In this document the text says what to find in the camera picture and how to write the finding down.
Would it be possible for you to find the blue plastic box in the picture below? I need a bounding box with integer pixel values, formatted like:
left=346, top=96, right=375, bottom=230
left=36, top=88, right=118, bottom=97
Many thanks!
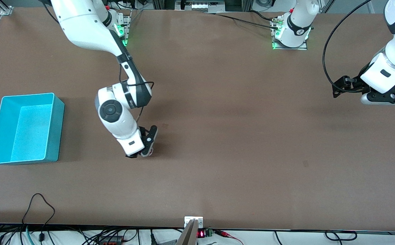
left=0, top=93, right=65, bottom=165

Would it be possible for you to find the orange black power strip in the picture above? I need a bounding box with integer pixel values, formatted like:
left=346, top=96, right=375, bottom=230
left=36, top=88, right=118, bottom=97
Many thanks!
left=97, top=236, right=126, bottom=245

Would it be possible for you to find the red clip lead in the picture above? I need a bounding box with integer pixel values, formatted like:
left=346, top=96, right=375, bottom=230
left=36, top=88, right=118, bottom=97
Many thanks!
left=215, top=230, right=244, bottom=245

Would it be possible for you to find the grey device with white lights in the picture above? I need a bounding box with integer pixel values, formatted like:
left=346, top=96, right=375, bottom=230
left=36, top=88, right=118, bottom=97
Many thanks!
left=175, top=0, right=226, bottom=11

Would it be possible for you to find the aluminium corner profile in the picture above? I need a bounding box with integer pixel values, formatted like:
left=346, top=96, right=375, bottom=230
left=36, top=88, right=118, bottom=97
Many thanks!
left=0, top=0, right=14, bottom=16

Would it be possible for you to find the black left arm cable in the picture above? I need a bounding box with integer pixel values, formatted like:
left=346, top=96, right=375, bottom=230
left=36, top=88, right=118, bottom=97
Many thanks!
left=322, top=0, right=373, bottom=93

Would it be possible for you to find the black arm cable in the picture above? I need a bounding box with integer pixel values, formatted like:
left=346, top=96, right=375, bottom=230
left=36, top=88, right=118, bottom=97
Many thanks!
left=118, top=63, right=155, bottom=127
left=322, top=0, right=373, bottom=93

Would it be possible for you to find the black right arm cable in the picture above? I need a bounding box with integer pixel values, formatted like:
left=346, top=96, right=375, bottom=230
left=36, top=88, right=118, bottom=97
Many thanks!
left=118, top=63, right=155, bottom=127

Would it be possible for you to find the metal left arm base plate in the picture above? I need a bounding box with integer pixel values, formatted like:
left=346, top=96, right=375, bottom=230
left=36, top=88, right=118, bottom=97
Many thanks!
left=272, top=16, right=308, bottom=51

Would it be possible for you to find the white camera bracket plate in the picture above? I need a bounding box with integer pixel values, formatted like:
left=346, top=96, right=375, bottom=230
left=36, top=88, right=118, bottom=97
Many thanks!
left=184, top=216, right=204, bottom=228

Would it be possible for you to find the grey camera mount bar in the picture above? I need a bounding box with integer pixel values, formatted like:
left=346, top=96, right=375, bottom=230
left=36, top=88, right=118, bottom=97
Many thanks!
left=176, top=219, right=199, bottom=245

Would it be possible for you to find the thin black looped cable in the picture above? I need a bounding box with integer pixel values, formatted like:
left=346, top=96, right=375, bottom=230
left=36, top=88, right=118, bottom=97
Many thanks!
left=22, top=193, right=56, bottom=243

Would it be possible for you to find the short black table cable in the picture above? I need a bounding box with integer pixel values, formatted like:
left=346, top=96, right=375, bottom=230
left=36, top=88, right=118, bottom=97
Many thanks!
left=250, top=10, right=276, bottom=21

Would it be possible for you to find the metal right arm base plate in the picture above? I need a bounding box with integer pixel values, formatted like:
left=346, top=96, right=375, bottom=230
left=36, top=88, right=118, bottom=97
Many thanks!
left=114, top=10, right=132, bottom=47

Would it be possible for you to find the long black table cable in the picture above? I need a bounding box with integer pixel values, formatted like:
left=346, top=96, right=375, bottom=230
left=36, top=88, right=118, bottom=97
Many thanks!
left=204, top=12, right=281, bottom=29

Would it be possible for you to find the aluminium frame post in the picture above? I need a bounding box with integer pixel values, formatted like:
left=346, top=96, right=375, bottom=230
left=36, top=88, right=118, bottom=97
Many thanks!
left=152, top=0, right=175, bottom=10

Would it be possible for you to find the black coiled cable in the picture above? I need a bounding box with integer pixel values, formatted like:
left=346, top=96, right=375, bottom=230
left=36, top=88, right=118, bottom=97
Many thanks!
left=325, top=230, right=358, bottom=241

